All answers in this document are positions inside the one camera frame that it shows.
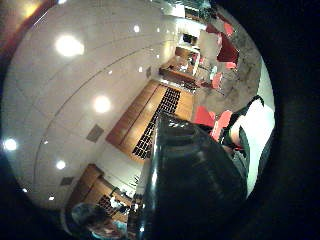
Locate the red chair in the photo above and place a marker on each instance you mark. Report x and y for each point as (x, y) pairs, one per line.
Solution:
(220, 124)
(202, 116)
(216, 80)
(228, 50)

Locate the wooden cabinet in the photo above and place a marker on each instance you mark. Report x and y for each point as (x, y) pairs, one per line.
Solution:
(96, 191)

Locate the wooden counter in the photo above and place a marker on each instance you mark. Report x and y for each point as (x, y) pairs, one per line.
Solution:
(176, 71)

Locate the the person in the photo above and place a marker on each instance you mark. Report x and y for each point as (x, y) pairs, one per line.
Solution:
(100, 223)

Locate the grey square ceiling vent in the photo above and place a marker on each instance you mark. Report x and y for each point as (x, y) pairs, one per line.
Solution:
(95, 133)
(66, 180)

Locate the group of round ceiling lamps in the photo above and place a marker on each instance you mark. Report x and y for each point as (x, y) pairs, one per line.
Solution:
(69, 45)

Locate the black grid wall shelf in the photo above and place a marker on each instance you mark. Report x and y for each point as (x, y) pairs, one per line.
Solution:
(160, 123)

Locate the wooden wall panel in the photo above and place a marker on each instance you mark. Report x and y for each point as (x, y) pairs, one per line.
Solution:
(140, 116)

